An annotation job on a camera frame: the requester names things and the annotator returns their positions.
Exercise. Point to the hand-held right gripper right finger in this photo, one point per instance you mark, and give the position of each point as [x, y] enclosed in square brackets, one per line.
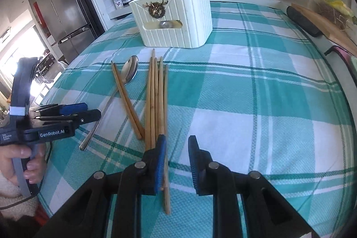
[193, 162]

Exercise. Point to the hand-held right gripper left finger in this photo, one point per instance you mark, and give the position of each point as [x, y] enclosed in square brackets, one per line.
[160, 162]

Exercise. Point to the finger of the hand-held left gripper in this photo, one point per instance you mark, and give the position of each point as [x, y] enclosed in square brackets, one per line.
[89, 116]
[72, 109]

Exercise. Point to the bunch of wooden chopsticks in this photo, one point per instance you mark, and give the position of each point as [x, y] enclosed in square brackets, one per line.
[152, 104]

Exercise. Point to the metal spoon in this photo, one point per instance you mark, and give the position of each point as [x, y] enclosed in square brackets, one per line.
[164, 24]
[131, 68]

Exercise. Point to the white ribbed utensil holder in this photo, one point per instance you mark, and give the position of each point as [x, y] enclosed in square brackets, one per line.
[189, 17]

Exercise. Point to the person's left forearm white sleeve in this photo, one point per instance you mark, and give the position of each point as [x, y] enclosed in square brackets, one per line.
[11, 199]

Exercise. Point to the person's left hand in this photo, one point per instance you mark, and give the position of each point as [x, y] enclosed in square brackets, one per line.
[8, 162]

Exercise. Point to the dark dining furniture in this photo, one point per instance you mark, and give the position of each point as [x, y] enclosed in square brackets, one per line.
[46, 65]

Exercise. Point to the ceiling air vent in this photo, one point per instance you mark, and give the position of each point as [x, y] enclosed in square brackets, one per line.
[5, 35]

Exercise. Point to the stainless steel refrigerator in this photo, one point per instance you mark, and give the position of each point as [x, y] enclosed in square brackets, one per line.
[55, 3]

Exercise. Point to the white label spice jar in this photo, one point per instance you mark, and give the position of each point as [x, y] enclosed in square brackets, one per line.
[117, 2]

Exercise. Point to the black rolled mat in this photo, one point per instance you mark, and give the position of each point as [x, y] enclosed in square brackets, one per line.
[302, 22]

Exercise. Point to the pink mat black edge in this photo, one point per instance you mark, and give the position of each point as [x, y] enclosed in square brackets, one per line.
[341, 55]

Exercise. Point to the pale green mat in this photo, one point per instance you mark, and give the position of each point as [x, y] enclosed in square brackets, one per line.
[354, 65]

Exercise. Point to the wooden cutting board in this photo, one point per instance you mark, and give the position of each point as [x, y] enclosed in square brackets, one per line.
[332, 27]

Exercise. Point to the yellow plastic bag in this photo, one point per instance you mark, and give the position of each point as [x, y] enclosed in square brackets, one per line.
[339, 5]

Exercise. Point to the red wall panel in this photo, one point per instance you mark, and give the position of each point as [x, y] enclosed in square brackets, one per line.
[37, 13]

